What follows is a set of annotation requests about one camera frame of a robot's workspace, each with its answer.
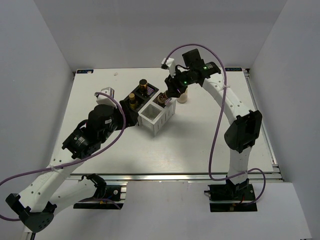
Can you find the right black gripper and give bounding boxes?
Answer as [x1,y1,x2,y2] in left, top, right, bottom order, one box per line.
[164,67,194,99]

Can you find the yellow bottle gold cap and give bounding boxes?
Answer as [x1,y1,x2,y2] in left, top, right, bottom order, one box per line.
[128,92,137,110]

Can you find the white bottle yellow cap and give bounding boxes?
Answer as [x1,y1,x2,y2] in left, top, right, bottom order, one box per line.
[177,91,188,104]

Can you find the amber bottle orange cap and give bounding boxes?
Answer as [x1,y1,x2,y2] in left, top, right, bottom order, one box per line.
[139,79,148,97]

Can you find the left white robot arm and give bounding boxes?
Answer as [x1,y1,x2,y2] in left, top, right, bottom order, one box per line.
[5,100,138,233]

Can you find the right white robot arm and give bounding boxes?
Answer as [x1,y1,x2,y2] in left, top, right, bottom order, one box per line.
[161,48,262,200]

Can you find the black two-slot organizer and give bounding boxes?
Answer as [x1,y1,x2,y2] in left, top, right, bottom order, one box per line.
[124,81,159,113]

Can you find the white two-slot organizer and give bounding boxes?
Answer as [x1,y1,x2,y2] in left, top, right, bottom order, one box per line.
[138,93,176,136]

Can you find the right blue table sticker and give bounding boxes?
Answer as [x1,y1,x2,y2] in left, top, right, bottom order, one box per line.
[225,67,243,72]

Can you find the blue table sticker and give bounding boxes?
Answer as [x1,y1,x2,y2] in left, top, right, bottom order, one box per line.
[225,67,243,72]
[76,69,94,74]

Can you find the left blue table sticker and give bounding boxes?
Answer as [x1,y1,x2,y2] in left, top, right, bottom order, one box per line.
[76,69,94,74]

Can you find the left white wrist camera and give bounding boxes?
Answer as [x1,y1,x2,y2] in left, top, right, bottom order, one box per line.
[94,87,118,109]

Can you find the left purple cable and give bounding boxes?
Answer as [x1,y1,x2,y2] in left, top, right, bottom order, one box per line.
[0,92,126,222]

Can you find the purple cable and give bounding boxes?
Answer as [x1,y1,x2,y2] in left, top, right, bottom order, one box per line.
[0,92,126,222]
[166,44,266,206]

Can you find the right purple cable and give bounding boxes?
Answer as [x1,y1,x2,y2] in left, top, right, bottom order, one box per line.
[166,44,266,206]

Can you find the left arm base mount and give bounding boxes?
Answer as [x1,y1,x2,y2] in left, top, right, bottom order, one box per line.
[73,174,125,210]

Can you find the aluminium table front rail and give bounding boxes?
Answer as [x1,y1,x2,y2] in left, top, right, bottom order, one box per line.
[69,172,283,181]

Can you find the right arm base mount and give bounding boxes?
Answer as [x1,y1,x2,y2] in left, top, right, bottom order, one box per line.
[203,178,258,213]

